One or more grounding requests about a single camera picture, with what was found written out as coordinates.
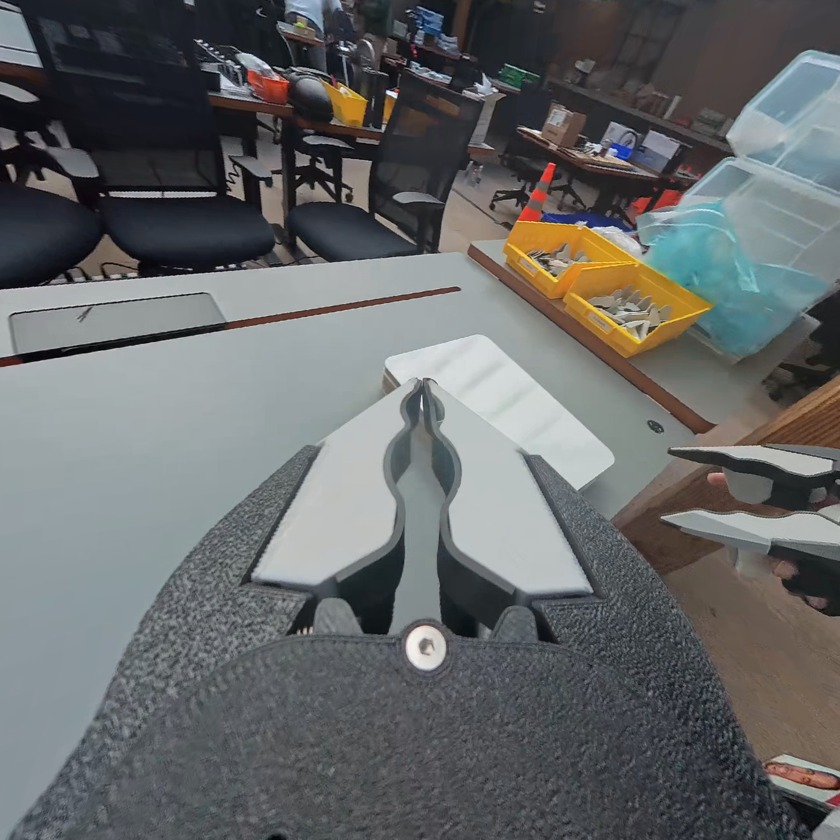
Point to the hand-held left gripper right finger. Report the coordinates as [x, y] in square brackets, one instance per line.
[512, 525]

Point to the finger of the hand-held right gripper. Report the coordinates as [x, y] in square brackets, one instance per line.
[787, 459]
[754, 531]

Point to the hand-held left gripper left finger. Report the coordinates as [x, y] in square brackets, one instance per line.
[334, 512]

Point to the stack of white panels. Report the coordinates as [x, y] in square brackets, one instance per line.
[525, 407]

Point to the person's right hand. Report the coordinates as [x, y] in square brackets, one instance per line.
[787, 569]

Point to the yellow parts bin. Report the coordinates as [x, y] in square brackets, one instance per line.
[676, 328]
[594, 239]

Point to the teal plastic bag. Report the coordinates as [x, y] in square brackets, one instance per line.
[741, 289]

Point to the pile of grey printed parts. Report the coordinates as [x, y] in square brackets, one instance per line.
[630, 312]
[558, 259]

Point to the large clear plastic tub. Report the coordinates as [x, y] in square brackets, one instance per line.
[787, 98]
[787, 216]

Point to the printed badge card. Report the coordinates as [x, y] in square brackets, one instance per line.
[800, 781]

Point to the blue tray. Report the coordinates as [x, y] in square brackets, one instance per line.
[571, 220]

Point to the orange traffic cone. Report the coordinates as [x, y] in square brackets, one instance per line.
[541, 197]

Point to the brown work table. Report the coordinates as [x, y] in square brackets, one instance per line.
[341, 129]
[577, 157]

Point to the black office chair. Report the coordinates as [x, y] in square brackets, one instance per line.
[131, 98]
[426, 131]

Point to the cardboard box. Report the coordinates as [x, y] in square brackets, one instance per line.
[564, 124]

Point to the small yellow bin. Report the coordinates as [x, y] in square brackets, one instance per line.
[348, 105]

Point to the orange bin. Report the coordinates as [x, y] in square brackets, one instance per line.
[269, 88]

